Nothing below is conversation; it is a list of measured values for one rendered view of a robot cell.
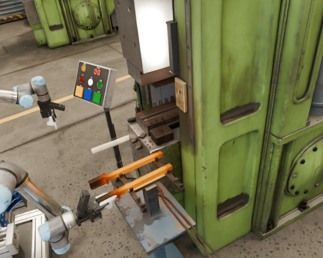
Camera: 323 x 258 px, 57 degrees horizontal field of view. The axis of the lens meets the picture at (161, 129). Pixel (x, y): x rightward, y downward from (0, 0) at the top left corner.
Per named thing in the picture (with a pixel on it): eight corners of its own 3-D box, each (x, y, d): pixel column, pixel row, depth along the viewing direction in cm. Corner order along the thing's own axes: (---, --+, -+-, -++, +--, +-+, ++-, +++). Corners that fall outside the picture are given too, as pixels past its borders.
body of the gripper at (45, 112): (42, 113, 204) (37, 98, 197) (55, 110, 206) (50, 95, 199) (42, 119, 198) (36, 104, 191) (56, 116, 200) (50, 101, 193)
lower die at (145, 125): (148, 136, 190) (147, 125, 185) (136, 121, 205) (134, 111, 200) (204, 115, 204) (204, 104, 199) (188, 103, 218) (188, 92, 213)
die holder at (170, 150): (157, 202, 203) (149, 152, 177) (135, 169, 231) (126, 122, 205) (224, 171, 221) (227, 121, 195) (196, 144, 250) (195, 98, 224)
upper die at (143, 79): (141, 86, 169) (139, 70, 164) (128, 73, 184) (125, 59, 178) (204, 66, 183) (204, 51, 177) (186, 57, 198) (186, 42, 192)
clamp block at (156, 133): (157, 146, 181) (156, 137, 177) (151, 139, 187) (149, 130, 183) (174, 139, 185) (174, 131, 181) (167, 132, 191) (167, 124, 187)
